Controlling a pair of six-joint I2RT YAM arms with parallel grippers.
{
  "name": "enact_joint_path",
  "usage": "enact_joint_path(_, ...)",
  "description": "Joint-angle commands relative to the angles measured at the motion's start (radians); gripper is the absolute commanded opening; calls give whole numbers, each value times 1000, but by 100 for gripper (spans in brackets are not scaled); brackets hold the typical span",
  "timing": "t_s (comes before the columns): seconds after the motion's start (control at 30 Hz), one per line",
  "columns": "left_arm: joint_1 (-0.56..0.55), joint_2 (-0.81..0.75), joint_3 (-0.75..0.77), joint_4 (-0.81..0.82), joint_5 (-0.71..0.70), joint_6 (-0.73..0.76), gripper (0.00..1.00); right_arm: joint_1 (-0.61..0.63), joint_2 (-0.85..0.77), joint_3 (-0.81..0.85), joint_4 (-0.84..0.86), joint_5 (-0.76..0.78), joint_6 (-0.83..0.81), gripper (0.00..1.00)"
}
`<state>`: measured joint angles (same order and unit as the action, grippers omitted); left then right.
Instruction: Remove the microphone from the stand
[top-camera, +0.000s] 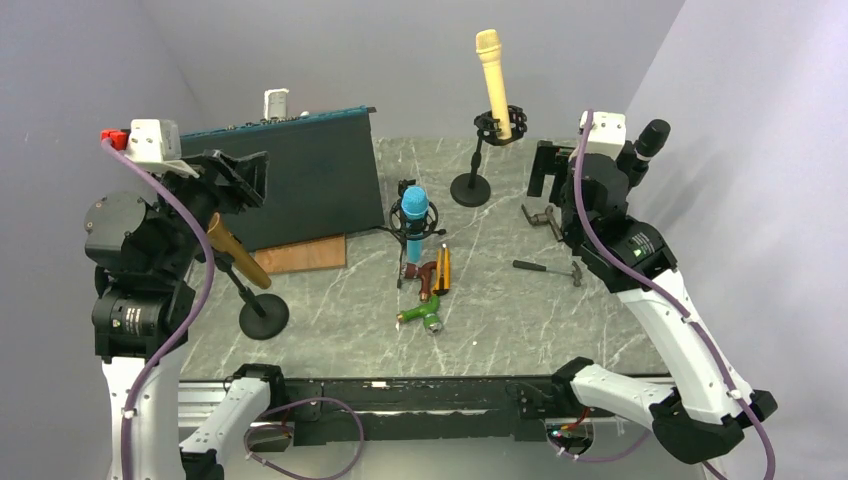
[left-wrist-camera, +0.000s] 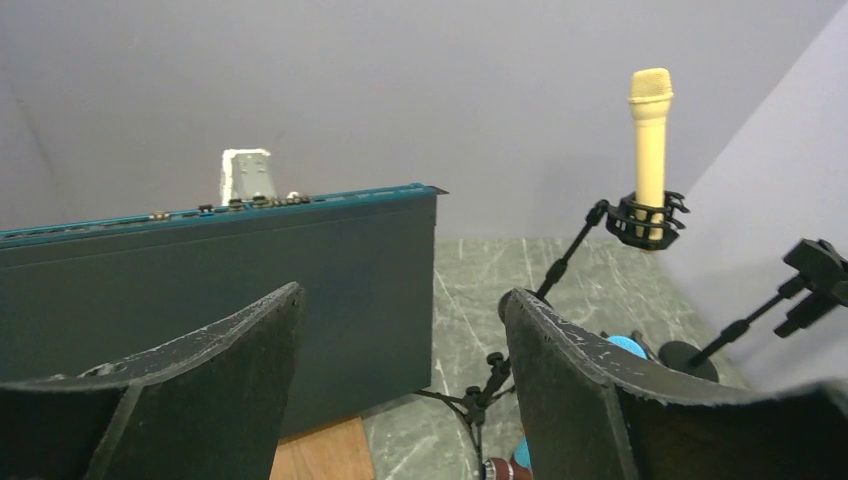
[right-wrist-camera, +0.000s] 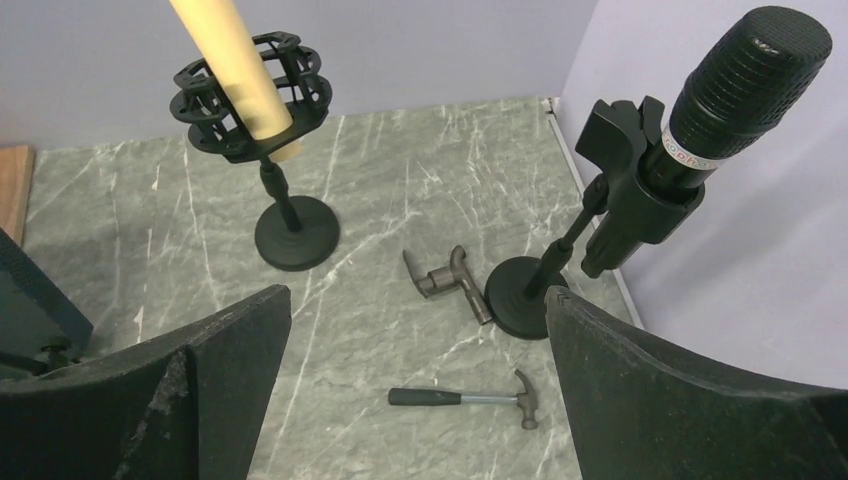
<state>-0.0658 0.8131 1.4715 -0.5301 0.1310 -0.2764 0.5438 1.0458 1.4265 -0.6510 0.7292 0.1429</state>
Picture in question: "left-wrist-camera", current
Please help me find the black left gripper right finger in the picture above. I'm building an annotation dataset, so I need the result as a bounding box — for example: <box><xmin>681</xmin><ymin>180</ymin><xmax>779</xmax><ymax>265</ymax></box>
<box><xmin>504</xmin><ymin>289</ymin><xmax>847</xmax><ymax>479</ymax></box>

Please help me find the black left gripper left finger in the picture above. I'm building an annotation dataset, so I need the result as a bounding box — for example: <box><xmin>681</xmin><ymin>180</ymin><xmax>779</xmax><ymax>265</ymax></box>
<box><xmin>1</xmin><ymin>283</ymin><xmax>305</xmax><ymax>479</ymax></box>

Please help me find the blue microphone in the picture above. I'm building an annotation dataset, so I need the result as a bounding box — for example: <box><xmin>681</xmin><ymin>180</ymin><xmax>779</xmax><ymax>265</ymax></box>
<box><xmin>512</xmin><ymin>333</ymin><xmax>649</xmax><ymax>470</ymax></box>

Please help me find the black tripod shock mount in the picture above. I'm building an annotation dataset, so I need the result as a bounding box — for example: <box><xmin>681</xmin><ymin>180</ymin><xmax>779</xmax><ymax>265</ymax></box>
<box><xmin>414</xmin><ymin>352</ymin><xmax>516</xmax><ymax>479</ymax></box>

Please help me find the black clip mic stand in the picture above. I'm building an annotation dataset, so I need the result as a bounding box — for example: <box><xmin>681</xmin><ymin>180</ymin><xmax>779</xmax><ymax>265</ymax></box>
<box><xmin>657</xmin><ymin>239</ymin><xmax>847</xmax><ymax>383</ymax></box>

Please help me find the cream microphone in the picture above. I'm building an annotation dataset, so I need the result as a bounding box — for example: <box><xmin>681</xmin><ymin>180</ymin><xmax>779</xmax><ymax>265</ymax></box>
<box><xmin>628</xmin><ymin>67</ymin><xmax>673</xmax><ymax>209</ymax></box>

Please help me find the wooden board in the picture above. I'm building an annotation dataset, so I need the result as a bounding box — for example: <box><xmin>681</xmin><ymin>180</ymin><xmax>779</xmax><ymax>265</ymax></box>
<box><xmin>269</xmin><ymin>416</ymin><xmax>376</xmax><ymax>480</ymax></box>

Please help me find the dark teal rack unit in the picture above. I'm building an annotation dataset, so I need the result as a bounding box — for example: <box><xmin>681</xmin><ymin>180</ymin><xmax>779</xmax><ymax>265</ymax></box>
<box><xmin>1</xmin><ymin>184</ymin><xmax>440</xmax><ymax>435</ymax></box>

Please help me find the brown wooden handle tool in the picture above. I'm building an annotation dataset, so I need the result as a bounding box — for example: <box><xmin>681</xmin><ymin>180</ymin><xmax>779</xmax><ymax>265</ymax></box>
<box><xmin>482</xmin><ymin>457</ymin><xmax>533</xmax><ymax>480</ymax></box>

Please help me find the black shock mount stand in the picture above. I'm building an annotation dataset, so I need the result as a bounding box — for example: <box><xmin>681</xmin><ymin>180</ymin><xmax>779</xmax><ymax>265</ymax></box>
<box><xmin>526</xmin><ymin>191</ymin><xmax>690</xmax><ymax>306</ymax></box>

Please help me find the white bracket behind rack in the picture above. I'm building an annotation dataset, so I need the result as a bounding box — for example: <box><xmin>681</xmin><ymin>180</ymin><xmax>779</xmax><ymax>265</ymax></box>
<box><xmin>219</xmin><ymin>148</ymin><xmax>277</xmax><ymax>205</ymax></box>

